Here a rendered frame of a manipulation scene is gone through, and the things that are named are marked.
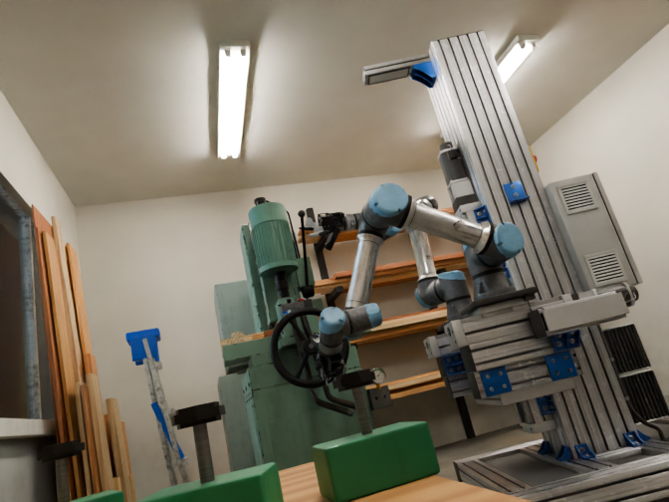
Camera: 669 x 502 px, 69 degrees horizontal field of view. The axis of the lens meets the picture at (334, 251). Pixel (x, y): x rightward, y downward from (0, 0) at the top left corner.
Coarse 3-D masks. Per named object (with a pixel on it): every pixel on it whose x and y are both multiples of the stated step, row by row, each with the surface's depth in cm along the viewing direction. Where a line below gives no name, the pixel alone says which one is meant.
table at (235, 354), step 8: (280, 336) 193; (360, 336) 210; (232, 344) 188; (240, 344) 188; (248, 344) 189; (256, 344) 190; (264, 344) 190; (280, 344) 185; (288, 344) 183; (296, 344) 184; (224, 352) 186; (232, 352) 187; (240, 352) 187; (248, 352) 188; (256, 352) 189; (264, 352) 189; (224, 360) 185; (232, 360) 186; (240, 360) 192; (248, 360) 198
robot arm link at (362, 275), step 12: (360, 216) 170; (360, 228) 170; (372, 228) 168; (360, 240) 170; (372, 240) 168; (360, 252) 167; (372, 252) 167; (360, 264) 165; (372, 264) 166; (360, 276) 163; (372, 276) 165; (348, 288) 165; (360, 288) 162; (348, 300) 161; (360, 300) 160; (348, 336) 159
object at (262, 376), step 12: (288, 360) 190; (300, 360) 191; (312, 360) 192; (348, 360) 195; (252, 372) 186; (264, 372) 187; (276, 372) 188; (312, 372) 191; (252, 384) 184; (264, 384) 185; (276, 384) 186
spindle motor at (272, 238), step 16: (256, 208) 219; (272, 208) 218; (256, 224) 217; (272, 224) 216; (288, 224) 223; (256, 240) 218; (272, 240) 214; (288, 240) 218; (256, 256) 218; (272, 256) 212; (288, 256) 213; (272, 272) 215; (288, 272) 221
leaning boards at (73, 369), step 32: (64, 256) 325; (64, 288) 311; (64, 320) 284; (64, 352) 271; (64, 384) 262; (96, 384) 273; (64, 416) 258; (96, 416) 261; (96, 448) 256; (96, 480) 247; (128, 480) 287
